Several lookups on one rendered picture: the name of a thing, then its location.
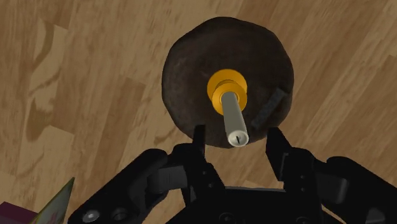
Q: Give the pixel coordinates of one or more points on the dark purple box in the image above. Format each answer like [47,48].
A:
[14,214]

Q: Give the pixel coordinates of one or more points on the white candle in gold holder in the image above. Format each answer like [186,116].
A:
[232,105]

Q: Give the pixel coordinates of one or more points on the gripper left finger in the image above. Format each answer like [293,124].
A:
[145,183]

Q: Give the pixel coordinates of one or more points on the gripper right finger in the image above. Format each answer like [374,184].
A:
[325,183]

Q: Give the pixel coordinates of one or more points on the dark brown round cushion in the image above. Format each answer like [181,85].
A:
[198,59]

